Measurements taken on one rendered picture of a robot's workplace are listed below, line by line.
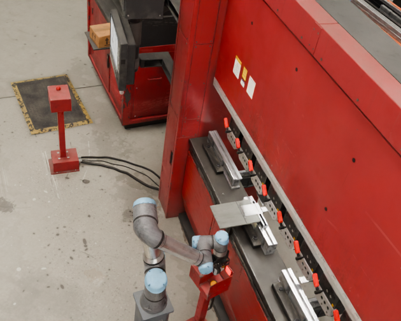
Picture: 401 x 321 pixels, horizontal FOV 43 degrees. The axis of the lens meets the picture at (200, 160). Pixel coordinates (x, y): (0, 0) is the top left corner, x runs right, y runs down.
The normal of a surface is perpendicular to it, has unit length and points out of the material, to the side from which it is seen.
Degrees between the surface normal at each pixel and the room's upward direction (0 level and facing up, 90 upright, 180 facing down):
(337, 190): 90
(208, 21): 90
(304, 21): 90
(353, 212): 90
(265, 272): 0
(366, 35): 0
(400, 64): 0
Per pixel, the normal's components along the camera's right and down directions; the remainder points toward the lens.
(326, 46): -0.94, 0.12
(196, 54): 0.32, 0.67
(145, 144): 0.13, -0.73
